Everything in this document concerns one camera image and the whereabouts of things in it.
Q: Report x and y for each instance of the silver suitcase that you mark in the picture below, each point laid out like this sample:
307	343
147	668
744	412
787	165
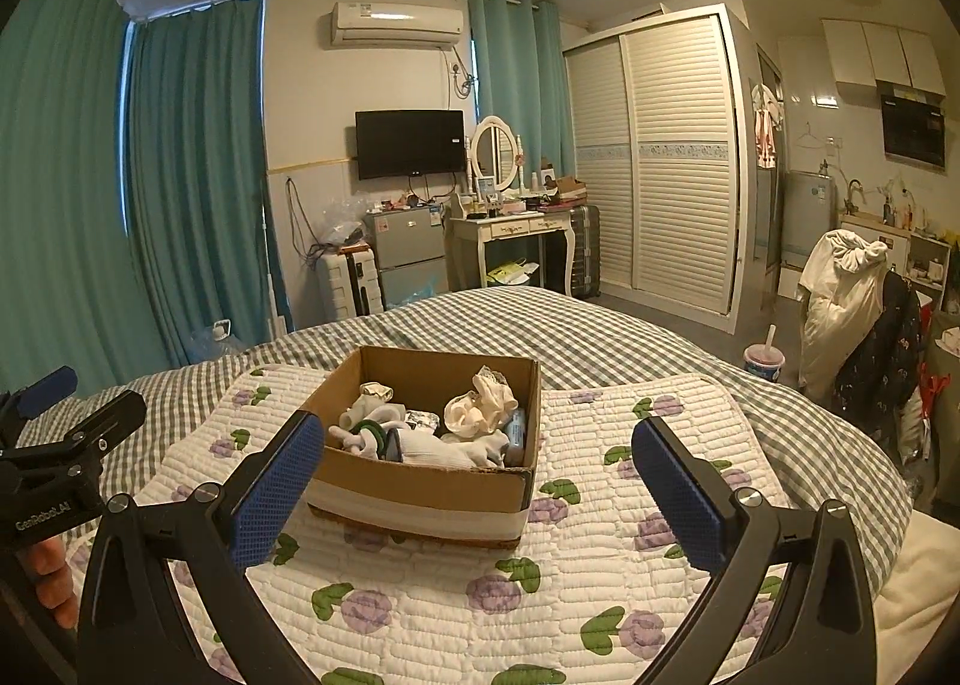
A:
585	250

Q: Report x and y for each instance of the pink hanging clothes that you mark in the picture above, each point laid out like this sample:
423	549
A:
766	138

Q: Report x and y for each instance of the cream blanket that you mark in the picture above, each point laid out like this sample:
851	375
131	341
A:
922	595

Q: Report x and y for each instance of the black wall television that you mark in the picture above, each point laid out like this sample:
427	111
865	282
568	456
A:
409	144

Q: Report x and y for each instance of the white louvred wardrobe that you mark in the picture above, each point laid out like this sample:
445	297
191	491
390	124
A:
667	168

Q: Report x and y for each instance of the kitchen counter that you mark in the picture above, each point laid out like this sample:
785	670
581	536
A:
900	242

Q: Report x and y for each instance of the person's left hand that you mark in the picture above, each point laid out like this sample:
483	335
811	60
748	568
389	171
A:
49	580

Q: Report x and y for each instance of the grey appliance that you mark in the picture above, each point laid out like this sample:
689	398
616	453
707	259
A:
810	212

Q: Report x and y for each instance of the silver mini fridge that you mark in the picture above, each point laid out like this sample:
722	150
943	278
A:
405	242

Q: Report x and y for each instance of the narrow teal curtain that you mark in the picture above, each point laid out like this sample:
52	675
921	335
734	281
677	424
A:
517	78

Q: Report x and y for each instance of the clear plastic bag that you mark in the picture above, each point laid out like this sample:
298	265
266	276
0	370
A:
337	224

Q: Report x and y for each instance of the black range hood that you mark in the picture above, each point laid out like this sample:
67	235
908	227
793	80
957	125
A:
911	126

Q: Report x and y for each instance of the white sock with dark cuff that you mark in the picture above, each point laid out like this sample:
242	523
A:
442	449

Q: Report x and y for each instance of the dark floral garment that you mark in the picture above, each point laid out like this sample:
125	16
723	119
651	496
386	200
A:
881	355

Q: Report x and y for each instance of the blue tissue packet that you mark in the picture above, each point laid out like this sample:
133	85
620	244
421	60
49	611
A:
517	434

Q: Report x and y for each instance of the small cream sock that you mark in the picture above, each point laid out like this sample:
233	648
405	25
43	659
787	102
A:
376	392

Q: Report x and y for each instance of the cream cloth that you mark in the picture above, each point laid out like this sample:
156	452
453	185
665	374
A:
469	415

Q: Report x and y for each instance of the yellow bag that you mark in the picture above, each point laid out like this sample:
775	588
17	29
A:
510	274

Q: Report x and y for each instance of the clear water jug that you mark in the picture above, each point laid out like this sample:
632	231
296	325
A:
214	344

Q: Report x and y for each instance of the wide teal curtain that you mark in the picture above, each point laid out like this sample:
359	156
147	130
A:
67	205

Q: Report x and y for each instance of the white suitcase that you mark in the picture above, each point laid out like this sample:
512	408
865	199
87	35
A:
341	287

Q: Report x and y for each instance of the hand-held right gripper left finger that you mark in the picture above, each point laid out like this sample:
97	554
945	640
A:
274	497

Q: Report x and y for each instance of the quilted floral mat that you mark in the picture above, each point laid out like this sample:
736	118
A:
600	542

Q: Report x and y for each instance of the white oval vanity mirror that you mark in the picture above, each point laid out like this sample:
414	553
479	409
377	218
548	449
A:
495	149

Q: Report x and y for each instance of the drink cup with straw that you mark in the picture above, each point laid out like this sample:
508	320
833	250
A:
765	361

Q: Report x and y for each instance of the small cardboard box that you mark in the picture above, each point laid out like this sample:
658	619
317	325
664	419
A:
564	189

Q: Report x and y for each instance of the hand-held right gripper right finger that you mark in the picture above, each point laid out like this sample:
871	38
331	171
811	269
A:
675	490

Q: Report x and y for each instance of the white jacket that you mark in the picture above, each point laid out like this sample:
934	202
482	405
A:
840	302

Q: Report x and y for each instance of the white wall cabinets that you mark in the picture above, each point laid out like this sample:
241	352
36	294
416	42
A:
877	51

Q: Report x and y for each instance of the red bag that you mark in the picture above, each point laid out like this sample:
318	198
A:
934	400

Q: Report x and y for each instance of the brown cardboard box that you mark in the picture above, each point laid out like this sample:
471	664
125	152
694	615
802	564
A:
420	497

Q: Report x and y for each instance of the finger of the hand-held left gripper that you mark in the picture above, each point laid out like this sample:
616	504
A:
49	389
105	422

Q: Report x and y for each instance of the white dressing table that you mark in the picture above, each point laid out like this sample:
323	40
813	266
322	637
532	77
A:
510	229

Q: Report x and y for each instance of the white air conditioner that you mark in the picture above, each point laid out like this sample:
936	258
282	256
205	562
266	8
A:
394	25

